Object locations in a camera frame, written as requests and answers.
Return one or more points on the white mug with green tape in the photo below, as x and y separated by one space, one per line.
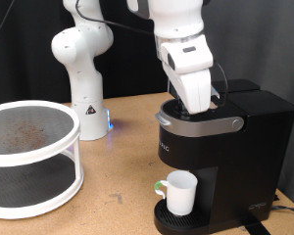
181 192

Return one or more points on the white two-tier turntable rack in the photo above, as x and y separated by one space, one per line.
39 153

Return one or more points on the black tape strip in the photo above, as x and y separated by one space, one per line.
256 228

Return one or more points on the black curtain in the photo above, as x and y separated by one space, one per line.
23 65

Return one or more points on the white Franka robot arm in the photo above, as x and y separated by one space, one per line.
85 88

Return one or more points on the black Keurig coffee machine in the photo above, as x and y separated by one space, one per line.
238 163

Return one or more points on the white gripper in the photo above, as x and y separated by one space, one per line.
194 88

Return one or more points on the grey partition panel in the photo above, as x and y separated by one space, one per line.
258 39

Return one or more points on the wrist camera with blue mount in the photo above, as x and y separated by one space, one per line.
215 91

